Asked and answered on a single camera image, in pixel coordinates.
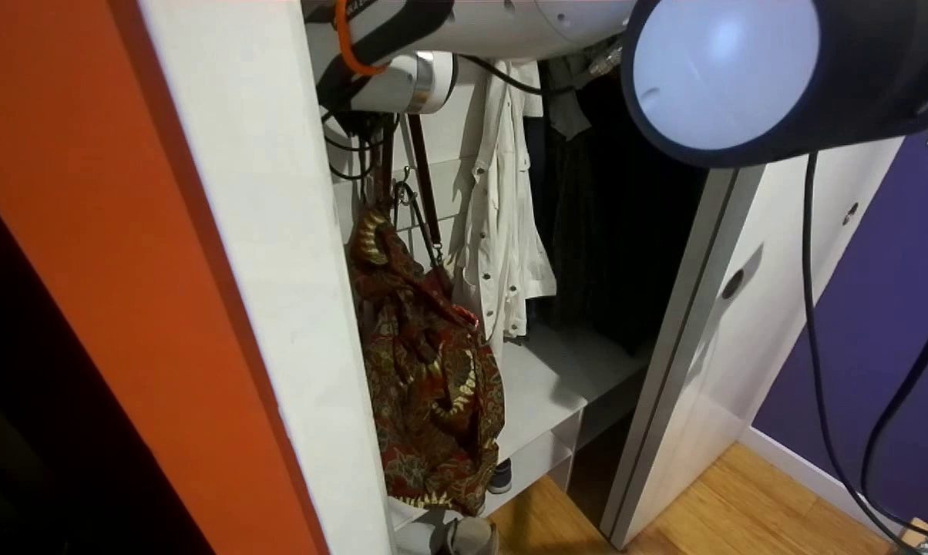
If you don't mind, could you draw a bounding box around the black coat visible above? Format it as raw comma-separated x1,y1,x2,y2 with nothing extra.
520,55,711,358

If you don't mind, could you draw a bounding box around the white coat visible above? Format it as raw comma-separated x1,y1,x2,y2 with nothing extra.
418,58,561,345

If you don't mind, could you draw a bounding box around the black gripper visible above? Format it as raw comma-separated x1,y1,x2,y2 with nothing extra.
342,109,396,171

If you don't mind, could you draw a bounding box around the grey closet base shelf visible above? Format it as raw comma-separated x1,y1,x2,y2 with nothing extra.
481,326,650,505

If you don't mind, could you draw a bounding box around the orange cable strap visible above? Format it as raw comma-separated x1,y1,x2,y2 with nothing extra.
331,0,386,79

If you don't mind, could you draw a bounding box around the black shoe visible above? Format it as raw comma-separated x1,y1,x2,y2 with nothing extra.
487,458,518,500

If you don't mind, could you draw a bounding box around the white closet door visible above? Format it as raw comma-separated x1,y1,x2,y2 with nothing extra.
599,134,905,549

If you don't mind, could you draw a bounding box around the grey shoe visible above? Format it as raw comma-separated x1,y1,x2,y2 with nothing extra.
418,505,495,555

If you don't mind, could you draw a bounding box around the brown patterned bag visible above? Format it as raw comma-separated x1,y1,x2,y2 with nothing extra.
342,166,510,518

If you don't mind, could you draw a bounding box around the red bag with dark strap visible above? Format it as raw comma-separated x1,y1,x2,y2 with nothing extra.
394,111,487,326

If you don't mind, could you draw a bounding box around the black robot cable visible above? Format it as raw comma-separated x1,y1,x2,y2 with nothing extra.
798,150,928,549
859,289,928,527

